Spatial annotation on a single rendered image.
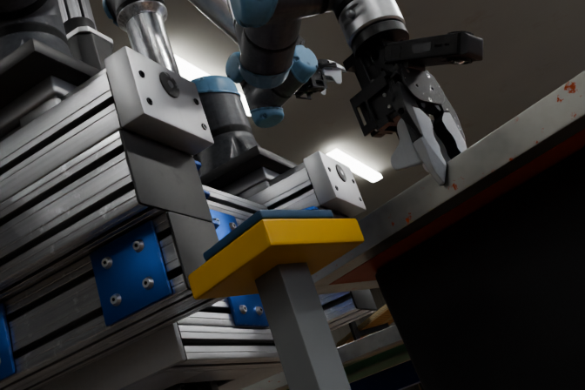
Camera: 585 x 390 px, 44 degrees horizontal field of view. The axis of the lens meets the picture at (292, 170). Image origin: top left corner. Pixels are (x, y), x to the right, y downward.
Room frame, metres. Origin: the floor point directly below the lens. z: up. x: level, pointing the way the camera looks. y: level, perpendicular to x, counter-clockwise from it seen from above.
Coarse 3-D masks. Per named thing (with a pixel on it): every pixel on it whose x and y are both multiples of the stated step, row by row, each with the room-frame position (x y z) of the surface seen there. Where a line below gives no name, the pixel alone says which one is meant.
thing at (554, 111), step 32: (576, 96) 0.65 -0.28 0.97; (512, 128) 0.69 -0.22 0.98; (544, 128) 0.67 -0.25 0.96; (576, 128) 0.68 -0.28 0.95; (480, 160) 0.72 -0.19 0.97; (512, 160) 0.70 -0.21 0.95; (416, 192) 0.78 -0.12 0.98; (448, 192) 0.76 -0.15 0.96; (384, 224) 0.82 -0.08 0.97; (416, 224) 0.81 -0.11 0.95; (352, 256) 0.86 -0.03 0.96; (320, 288) 0.95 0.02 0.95; (352, 288) 1.02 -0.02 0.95
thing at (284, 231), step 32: (256, 224) 0.62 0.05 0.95; (288, 224) 0.63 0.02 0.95; (320, 224) 0.67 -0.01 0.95; (352, 224) 0.70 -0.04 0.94; (224, 256) 0.65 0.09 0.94; (256, 256) 0.63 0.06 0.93; (288, 256) 0.66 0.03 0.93; (320, 256) 0.70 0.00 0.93; (192, 288) 0.69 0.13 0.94; (224, 288) 0.69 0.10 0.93; (256, 288) 0.73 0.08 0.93; (288, 288) 0.68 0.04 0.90; (288, 320) 0.68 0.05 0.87; (320, 320) 0.70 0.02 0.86; (288, 352) 0.69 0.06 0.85; (320, 352) 0.69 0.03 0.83; (288, 384) 0.70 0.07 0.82; (320, 384) 0.68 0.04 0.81
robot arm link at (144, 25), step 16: (112, 0) 1.32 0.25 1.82; (128, 0) 1.30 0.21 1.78; (144, 0) 1.30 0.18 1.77; (160, 0) 1.33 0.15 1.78; (112, 16) 1.36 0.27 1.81; (128, 16) 1.31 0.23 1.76; (144, 16) 1.31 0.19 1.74; (160, 16) 1.34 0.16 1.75; (128, 32) 1.33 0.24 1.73; (144, 32) 1.31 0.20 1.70; (160, 32) 1.32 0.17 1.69; (144, 48) 1.31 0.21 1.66; (160, 48) 1.32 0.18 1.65; (176, 64) 1.35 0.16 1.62
